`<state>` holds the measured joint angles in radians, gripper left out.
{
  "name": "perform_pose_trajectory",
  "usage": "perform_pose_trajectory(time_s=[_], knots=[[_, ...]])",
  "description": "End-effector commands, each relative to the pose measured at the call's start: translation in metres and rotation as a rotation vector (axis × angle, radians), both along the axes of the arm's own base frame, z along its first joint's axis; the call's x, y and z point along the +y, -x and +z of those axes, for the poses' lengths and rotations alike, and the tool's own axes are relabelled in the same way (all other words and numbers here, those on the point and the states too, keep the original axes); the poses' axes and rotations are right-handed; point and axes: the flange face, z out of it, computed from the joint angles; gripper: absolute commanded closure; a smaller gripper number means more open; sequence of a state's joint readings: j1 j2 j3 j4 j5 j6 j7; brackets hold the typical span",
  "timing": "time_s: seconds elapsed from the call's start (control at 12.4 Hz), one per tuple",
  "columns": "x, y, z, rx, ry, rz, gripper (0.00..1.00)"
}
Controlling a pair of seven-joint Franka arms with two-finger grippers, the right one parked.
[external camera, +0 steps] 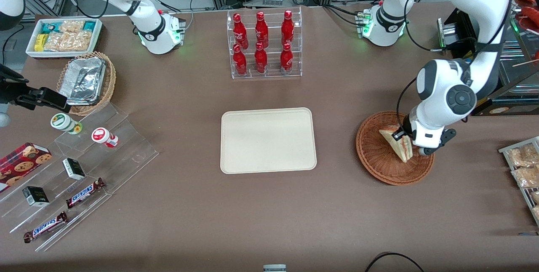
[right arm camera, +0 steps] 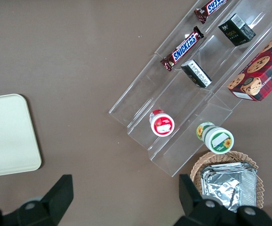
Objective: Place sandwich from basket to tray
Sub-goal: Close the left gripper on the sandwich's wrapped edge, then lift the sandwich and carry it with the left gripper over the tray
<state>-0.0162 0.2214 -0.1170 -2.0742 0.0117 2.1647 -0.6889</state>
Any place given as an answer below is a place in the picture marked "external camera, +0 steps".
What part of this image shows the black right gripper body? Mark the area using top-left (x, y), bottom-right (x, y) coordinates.
top-left (0, 64), bottom-right (32, 105)

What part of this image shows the triangular sandwich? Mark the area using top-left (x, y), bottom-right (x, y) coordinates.
top-left (378, 125), bottom-right (413, 163)

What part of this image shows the round brown wicker basket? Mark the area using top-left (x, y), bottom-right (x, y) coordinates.
top-left (356, 111), bottom-right (435, 187)

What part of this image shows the light wicker basket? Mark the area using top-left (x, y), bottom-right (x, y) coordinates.
top-left (56, 51), bottom-right (117, 116)

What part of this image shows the tray of packaged crackers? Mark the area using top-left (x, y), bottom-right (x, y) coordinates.
top-left (499, 136), bottom-right (539, 227)

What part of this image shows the beige rectangular tray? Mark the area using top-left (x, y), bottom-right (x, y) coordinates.
top-left (220, 107), bottom-right (318, 175)

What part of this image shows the green lid yoghurt cup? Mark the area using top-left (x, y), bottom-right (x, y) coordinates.
top-left (50, 112), bottom-right (83, 135)

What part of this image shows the aluminium foil container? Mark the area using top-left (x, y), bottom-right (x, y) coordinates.
top-left (59, 57), bottom-right (106, 107)

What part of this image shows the white snack bin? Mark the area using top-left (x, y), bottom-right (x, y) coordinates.
top-left (25, 18), bottom-right (103, 59)

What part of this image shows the clear cracker bag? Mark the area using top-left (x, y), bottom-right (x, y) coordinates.
top-left (67, 31), bottom-right (92, 52)
top-left (60, 20), bottom-right (85, 34)
top-left (44, 32), bottom-right (70, 52)

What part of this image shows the red lid yoghurt cup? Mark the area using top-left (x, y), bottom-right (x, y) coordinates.
top-left (91, 127), bottom-right (120, 149)

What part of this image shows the red cookie box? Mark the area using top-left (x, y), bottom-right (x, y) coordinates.
top-left (0, 142), bottom-right (53, 193)

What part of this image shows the small black box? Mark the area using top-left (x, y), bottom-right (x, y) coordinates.
top-left (22, 186), bottom-right (50, 208)
top-left (62, 157), bottom-right (86, 181)

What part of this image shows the clear acrylic step display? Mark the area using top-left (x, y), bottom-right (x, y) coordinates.
top-left (0, 102), bottom-right (160, 253)

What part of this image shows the snickers bar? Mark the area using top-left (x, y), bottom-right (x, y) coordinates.
top-left (23, 211), bottom-right (68, 244)
top-left (65, 178), bottom-right (106, 210)

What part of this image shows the clear pastry bag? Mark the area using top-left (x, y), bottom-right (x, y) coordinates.
top-left (506, 143), bottom-right (539, 168)
top-left (511, 165), bottom-right (539, 189)

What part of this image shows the red cola bottle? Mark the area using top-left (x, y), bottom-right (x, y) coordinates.
top-left (254, 42), bottom-right (268, 74)
top-left (255, 11), bottom-right (270, 49)
top-left (281, 10), bottom-right (295, 46)
top-left (233, 13), bottom-right (249, 50)
top-left (280, 43), bottom-right (294, 75)
top-left (233, 44), bottom-right (248, 76)

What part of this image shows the clear acrylic bottle rack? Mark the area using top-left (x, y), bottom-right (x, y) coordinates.
top-left (226, 6), bottom-right (303, 80)

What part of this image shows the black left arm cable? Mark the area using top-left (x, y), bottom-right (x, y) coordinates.
top-left (395, 0), bottom-right (449, 139)

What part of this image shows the black floor cable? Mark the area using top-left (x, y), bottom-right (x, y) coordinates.
top-left (364, 252), bottom-right (426, 272)

